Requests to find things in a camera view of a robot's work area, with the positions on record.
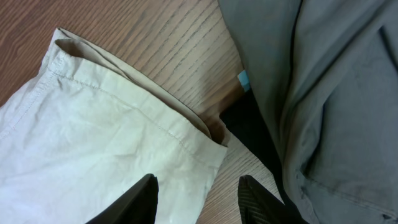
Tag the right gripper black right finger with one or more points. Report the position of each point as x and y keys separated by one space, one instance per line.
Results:
x=258 y=206

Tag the beige shorts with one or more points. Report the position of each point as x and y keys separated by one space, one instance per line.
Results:
x=86 y=128

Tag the black garment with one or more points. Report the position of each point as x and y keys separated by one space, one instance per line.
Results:
x=243 y=119

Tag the light blue garment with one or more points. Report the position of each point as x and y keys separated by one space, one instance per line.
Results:
x=244 y=81

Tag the grey shorts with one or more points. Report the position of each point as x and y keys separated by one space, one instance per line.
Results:
x=324 y=76

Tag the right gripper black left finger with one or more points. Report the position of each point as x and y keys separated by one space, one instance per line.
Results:
x=137 y=205

